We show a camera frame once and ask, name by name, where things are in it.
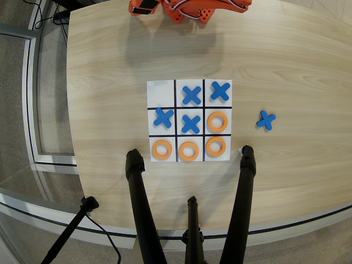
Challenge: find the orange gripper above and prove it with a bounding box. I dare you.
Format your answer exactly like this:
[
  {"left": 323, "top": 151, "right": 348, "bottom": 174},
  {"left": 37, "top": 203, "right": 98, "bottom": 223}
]
[{"left": 128, "top": 0, "right": 161, "bottom": 17}]

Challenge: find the thin black stand pole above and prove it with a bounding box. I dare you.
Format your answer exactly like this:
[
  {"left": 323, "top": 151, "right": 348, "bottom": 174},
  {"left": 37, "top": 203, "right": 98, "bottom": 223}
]
[{"left": 40, "top": 196, "right": 100, "bottom": 264}]

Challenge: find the blue foam cross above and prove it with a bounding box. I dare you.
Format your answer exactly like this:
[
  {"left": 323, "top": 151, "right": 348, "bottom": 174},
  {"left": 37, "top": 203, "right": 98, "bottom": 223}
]
[
  {"left": 181, "top": 114, "right": 202, "bottom": 135},
  {"left": 210, "top": 81, "right": 231, "bottom": 101},
  {"left": 153, "top": 107, "right": 175, "bottom": 128},
  {"left": 181, "top": 85, "right": 203, "bottom": 106},
  {"left": 256, "top": 110, "right": 277, "bottom": 131}
]

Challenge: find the thick black tripod leg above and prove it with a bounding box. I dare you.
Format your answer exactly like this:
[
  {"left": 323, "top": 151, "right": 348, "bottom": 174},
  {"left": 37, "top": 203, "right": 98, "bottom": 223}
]
[
  {"left": 219, "top": 145, "right": 257, "bottom": 264},
  {"left": 125, "top": 148, "right": 168, "bottom": 264}
]

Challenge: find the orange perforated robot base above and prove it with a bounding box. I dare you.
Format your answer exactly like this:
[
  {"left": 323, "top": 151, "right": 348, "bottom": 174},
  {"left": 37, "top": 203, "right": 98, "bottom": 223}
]
[{"left": 164, "top": 7, "right": 217, "bottom": 25}]

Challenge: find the white tic-tac-toe board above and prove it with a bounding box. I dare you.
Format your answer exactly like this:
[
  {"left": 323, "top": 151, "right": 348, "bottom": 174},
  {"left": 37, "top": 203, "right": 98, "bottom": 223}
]
[{"left": 146, "top": 79, "right": 233, "bottom": 163}]

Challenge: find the black cable bundle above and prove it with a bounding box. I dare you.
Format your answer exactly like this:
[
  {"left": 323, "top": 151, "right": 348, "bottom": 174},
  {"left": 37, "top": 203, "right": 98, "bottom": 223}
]
[{"left": 32, "top": 0, "right": 70, "bottom": 36}]

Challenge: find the black floor cable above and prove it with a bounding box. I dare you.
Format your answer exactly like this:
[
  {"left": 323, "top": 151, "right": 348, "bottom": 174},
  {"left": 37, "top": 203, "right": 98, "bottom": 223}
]
[{"left": 85, "top": 214, "right": 122, "bottom": 264}]

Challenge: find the short black tripod leg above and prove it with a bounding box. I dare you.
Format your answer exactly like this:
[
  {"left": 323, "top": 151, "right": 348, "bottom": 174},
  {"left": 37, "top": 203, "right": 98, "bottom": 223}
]
[{"left": 181, "top": 195, "right": 206, "bottom": 264}]

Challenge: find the orange foam ring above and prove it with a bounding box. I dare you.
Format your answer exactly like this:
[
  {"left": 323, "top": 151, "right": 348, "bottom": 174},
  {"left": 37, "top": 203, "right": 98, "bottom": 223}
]
[
  {"left": 178, "top": 141, "right": 200, "bottom": 162},
  {"left": 207, "top": 111, "right": 229, "bottom": 133},
  {"left": 151, "top": 139, "right": 173, "bottom": 160},
  {"left": 205, "top": 136, "right": 228, "bottom": 157}
]

